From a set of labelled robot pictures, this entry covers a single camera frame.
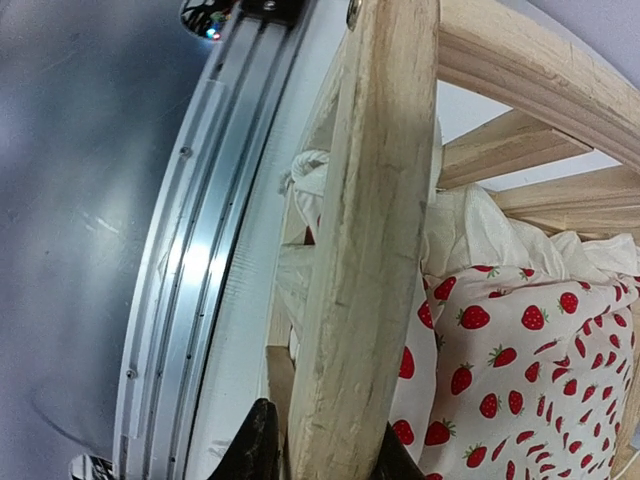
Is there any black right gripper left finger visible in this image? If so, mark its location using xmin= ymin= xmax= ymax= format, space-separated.
xmin=208 ymin=398 xmax=280 ymax=480

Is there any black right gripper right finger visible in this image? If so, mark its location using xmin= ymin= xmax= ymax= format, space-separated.
xmin=369 ymin=423 xmax=425 ymax=480

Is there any wooden pet bed frame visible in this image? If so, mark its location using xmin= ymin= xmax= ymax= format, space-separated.
xmin=266 ymin=1 xmax=639 ymax=479

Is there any strawberry print ruffled mattress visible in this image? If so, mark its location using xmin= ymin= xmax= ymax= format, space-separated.
xmin=288 ymin=150 xmax=639 ymax=479

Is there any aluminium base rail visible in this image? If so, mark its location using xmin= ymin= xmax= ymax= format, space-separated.
xmin=112 ymin=1 xmax=346 ymax=479

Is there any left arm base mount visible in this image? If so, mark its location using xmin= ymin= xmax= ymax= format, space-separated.
xmin=241 ymin=0 xmax=306 ymax=27

